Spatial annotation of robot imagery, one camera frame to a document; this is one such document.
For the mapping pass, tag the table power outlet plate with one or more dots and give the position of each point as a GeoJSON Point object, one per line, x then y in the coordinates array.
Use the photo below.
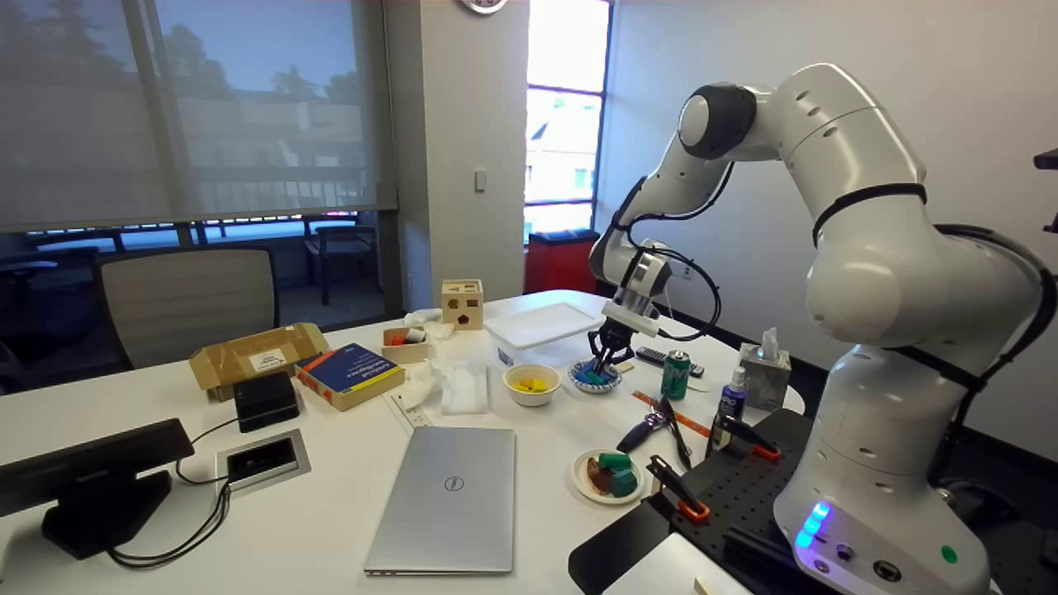
{"type": "Point", "coordinates": [267, 460]}

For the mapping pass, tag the right orange black clamp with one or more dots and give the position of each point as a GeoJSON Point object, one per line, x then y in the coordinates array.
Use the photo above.
{"type": "Point", "coordinates": [753, 437]}

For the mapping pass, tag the grey office chair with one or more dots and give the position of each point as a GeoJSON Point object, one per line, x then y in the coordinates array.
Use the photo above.
{"type": "Point", "coordinates": [172, 303]}

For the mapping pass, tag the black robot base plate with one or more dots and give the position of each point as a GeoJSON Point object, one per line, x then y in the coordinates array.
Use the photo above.
{"type": "Point", "coordinates": [740, 533]}

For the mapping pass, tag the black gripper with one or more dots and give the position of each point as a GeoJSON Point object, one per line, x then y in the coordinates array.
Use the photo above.
{"type": "Point", "coordinates": [611, 344]}

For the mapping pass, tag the blue white spray bottle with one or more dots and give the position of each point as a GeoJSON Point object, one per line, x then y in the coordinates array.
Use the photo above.
{"type": "Point", "coordinates": [728, 410]}

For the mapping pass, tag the green soda can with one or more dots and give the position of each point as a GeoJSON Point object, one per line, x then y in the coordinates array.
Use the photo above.
{"type": "Point", "coordinates": [676, 376]}

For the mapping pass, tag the wall clock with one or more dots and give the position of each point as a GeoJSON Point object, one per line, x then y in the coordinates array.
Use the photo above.
{"type": "Point", "coordinates": [485, 8]}

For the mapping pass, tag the clear plastic bag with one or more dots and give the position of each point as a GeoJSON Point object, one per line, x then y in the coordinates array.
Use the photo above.
{"type": "Point", "coordinates": [449, 387]}

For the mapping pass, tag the white plate with blocks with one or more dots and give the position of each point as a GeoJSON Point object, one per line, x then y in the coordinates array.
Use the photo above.
{"type": "Point", "coordinates": [611, 477]}

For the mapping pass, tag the cardboard box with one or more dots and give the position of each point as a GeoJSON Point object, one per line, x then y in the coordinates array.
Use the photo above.
{"type": "Point", "coordinates": [220, 368]}

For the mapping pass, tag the blue yellow book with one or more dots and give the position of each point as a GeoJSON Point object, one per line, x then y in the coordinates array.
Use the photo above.
{"type": "Point", "coordinates": [348, 376]}

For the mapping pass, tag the red bin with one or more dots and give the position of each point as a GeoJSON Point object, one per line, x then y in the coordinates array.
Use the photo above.
{"type": "Point", "coordinates": [561, 258]}

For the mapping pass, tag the wall light switch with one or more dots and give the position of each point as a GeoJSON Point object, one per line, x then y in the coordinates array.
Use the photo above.
{"type": "Point", "coordinates": [481, 178]}

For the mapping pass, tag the blue patterned white bowl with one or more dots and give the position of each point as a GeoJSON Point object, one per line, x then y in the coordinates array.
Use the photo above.
{"type": "Point", "coordinates": [582, 377]}

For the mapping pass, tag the grey remote control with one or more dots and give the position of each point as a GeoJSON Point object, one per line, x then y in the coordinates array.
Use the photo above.
{"type": "Point", "coordinates": [649, 356]}

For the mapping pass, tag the wooden shape sorter cube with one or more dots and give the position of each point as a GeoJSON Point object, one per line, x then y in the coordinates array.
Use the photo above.
{"type": "Point", "coordinates": [462, 303]}

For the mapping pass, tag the left orange black clamp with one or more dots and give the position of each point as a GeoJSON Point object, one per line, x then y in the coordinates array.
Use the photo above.
{"type": "Point", "coordinates": [685, 500]}

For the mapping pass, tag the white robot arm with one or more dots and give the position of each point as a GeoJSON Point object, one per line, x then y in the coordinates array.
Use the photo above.
{"type": "Point", "coordinates": [927, 315]}

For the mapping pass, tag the silver laptop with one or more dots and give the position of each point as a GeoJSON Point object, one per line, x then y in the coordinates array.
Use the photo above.
{"type": "Point", "coordinates": [450, 506]}

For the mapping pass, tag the small black box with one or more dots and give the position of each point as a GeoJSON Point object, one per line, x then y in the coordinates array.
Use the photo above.
{"type": "Point", "coordinates": [267, 401]}

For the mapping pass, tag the tissue box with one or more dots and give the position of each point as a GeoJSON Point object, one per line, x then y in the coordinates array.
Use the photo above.
{"type": "Point", "coordinates": [766, 370]}

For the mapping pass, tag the white flat box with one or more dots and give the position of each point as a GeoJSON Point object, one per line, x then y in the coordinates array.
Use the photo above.
{"type": "Point", "coordinates": [539, 324]}

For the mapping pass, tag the orange black clamp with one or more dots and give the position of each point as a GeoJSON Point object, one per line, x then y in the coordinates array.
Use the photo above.
{"type": "Point", "coordinates": [685, 500]}
{"type": "Point", "coordinates": [753, 437]}

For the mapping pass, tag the black handled metal spoon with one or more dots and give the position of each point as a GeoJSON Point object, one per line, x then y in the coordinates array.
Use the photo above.
{"type": "Point", "coordinates": [599, 368]}

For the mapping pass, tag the white bowl yellow contents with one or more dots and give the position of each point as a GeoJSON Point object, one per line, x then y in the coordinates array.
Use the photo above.
{"type": "Point", "coordinates": [531, 384]}

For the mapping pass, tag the orange ruler strip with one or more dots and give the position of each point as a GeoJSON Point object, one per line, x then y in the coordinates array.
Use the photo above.
{"type": "Point", "coordinates": [673, 418]}

